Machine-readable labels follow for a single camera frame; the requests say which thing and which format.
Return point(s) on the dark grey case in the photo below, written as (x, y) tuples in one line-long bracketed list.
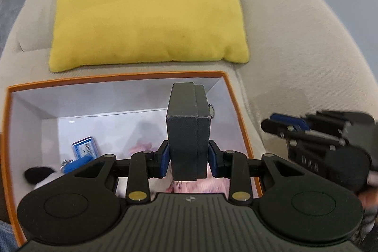
[(186, 134)]

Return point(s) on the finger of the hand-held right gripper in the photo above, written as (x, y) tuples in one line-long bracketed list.
[(289, 121), (274, 126)]

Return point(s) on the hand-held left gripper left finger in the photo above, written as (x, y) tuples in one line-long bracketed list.
[(165, 162)]

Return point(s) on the yellow pillow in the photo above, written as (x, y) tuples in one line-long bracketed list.
[(141, 10)]

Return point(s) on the person's left leg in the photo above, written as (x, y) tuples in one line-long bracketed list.
[(6, 237)]

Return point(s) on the blue badge card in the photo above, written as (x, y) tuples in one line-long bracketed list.
[(84, 148)]

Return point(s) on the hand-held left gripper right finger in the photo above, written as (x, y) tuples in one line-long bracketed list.
[(213, 160)]

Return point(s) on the black and white plush toy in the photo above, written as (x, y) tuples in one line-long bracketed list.
[(40, 174)]

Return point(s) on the person's right hand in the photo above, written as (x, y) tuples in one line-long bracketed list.
[(369, 199)]

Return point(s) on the orange cardboard box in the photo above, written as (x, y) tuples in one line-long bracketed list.
[(29, 110)]

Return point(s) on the beige sofa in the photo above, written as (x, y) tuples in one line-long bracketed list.
[(295, 33)]

